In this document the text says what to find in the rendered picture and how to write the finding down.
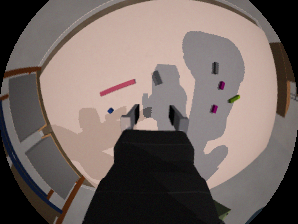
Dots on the lime green rod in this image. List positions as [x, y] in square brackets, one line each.
[231, 100]

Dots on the magenta rod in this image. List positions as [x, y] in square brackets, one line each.
[214, 108]
[221, 86]

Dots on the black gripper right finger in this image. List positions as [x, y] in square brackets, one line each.
[179, 122]

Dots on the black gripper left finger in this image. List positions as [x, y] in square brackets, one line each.
[131, 118]

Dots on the grey rod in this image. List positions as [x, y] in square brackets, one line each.
[157, 76]
[216, 68]

